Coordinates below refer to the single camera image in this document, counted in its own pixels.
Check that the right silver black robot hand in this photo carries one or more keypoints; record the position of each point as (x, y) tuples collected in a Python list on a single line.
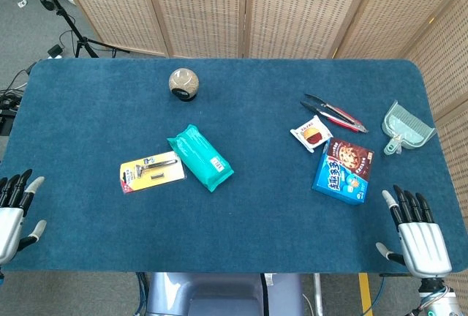
[(422, 237)]

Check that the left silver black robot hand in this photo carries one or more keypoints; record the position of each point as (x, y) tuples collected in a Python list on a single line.
[(9, 222)]

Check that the robot base body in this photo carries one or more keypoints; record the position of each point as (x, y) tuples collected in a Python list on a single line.
[(219, 296)]

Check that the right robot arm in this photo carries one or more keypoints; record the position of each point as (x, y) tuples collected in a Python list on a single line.
[(438, 299)]

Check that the blue cookie box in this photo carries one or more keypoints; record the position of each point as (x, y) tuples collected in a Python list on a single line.
[(343, 171)]

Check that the light green dustpan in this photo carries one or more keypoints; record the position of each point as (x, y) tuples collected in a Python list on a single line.
[(404, 129)]

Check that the metal table leg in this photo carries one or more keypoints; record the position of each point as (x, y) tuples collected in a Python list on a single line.
[(318, 295)]

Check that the razor in yellow blister card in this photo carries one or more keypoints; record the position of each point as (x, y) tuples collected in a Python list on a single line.
[(151, 172)]

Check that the small white snack packet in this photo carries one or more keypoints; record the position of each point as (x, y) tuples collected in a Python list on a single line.
[(311, 134)]

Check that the red black kitchen tongs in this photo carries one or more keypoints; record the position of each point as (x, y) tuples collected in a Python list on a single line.
[(334, 113)]

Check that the black power adapter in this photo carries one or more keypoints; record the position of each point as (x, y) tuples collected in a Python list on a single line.
[(55, 51)]

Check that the teal wet wipes pack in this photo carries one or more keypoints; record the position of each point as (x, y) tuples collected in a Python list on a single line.
[(200, 158)]

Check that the blue table mat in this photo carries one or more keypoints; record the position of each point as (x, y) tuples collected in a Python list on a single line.
[(219, 221)]

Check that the black tripod stand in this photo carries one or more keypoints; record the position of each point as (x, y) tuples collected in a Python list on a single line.
[(64, 16)]

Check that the round glass grain jar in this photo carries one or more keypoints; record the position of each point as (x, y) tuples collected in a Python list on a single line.
[(184, 84)]

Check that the woven folding screen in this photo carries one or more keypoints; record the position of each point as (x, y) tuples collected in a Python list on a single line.
[(292, 8)]

